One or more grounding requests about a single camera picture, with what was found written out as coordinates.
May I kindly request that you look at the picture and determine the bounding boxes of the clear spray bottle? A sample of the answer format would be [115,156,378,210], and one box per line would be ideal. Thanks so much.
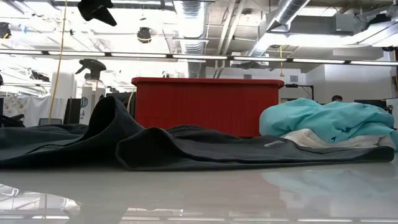
[75,58,107,126]

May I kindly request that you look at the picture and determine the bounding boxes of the teal garment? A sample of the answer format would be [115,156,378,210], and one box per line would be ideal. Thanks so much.
[259,97,398,151]

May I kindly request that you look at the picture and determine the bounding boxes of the grey chair back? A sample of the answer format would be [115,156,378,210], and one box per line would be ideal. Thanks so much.
[37,118,63,126]

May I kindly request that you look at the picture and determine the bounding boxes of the white knitted garment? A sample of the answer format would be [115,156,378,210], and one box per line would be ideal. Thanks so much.
[280,128,397,149]

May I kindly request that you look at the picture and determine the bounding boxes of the black monitor behind bottle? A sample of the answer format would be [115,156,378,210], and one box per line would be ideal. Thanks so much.
[106,91,137,119]

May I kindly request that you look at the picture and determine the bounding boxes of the yellow hanging rope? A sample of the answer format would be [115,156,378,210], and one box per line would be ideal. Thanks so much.
[47,0,68,119]

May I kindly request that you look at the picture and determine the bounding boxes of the yellow ceiling cable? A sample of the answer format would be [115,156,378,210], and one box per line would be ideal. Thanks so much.
[126,88,137,113]
[0,21,12,40]

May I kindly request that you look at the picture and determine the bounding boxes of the white draped sheet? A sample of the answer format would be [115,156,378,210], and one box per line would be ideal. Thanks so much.
[2,94,53,128]

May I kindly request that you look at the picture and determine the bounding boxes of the slanted silver ventilation duct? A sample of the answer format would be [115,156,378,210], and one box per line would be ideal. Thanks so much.
[247,0,312,58]

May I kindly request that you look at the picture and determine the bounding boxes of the long ceiling light strip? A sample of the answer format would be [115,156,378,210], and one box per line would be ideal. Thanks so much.
[0,49,398,67]

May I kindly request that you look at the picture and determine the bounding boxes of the black bag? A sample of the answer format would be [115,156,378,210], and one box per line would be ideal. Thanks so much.
[0,113,26,128]

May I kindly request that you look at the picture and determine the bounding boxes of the black ceiling camera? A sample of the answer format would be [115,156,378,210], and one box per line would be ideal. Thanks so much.
[136,27,152,44]

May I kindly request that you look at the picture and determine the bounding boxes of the small black monitor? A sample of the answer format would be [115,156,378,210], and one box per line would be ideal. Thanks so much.
[354,99,393,113]

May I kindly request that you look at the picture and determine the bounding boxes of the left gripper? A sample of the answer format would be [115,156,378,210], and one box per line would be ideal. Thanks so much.
[76,0,118,27]

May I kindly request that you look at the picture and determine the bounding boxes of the red plastic laundry bin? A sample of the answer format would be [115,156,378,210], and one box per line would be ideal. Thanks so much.
[131,77,285,138]

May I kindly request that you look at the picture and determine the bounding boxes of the navy garment with logo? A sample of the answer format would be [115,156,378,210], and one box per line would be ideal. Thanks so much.
[0,95,395,172]

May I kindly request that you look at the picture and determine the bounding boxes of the wide silver ventilation duct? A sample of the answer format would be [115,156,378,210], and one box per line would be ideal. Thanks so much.
[173,0,208,78]

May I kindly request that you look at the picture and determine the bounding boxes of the yellow hanging pendant cord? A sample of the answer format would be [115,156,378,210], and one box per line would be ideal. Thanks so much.
[279,45,285,78]

